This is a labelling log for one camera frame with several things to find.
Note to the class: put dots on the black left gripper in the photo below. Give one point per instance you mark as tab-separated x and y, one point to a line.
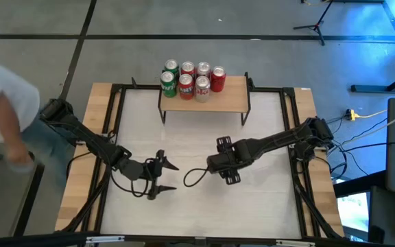
153	169

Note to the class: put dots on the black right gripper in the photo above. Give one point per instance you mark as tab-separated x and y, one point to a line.
228	161

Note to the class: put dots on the red Coca-Cola can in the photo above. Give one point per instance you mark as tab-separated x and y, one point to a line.
218	82

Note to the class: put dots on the red Fanta can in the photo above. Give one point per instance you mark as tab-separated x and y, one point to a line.
186	89

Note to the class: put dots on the green Sprite can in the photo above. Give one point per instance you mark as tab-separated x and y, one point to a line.
171	65
168	87

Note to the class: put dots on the red soda can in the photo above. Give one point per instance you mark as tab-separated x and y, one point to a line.
188	67

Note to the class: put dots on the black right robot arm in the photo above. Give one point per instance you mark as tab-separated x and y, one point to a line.
286	137

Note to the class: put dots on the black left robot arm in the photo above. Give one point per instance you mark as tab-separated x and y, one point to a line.
94	144

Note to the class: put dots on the person's forearm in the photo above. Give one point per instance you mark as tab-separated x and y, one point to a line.
2	120

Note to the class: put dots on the wooden shelf black legs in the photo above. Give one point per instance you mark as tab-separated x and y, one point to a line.
231	97

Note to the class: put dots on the white label sticker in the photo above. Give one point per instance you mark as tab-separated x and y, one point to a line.
304	88

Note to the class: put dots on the black desk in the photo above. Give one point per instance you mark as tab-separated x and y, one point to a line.
355	185

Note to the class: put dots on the yellow power plug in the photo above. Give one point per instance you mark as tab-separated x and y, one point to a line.
350	114

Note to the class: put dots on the black rig crossbar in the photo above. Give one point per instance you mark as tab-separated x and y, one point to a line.
46	240

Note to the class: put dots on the lit computer screen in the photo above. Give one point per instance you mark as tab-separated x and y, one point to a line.
353	211

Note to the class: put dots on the person's hand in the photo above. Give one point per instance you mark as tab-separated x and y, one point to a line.
19	159

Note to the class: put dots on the black metal stand base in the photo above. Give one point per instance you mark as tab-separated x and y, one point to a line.
372	88

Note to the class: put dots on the black tripod stand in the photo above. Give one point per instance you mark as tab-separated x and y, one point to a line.
317	24

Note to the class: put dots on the person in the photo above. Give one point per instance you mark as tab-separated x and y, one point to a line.
12	85

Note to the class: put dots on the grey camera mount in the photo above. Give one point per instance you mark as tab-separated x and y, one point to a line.
200	241

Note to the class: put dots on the black frame bracket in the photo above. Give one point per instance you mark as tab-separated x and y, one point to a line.
133	83
249	81

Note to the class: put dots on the silver metal bracket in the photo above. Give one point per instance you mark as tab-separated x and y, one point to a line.
295	243
105	239

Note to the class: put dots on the black metal table frame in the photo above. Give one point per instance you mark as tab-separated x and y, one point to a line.
116	89

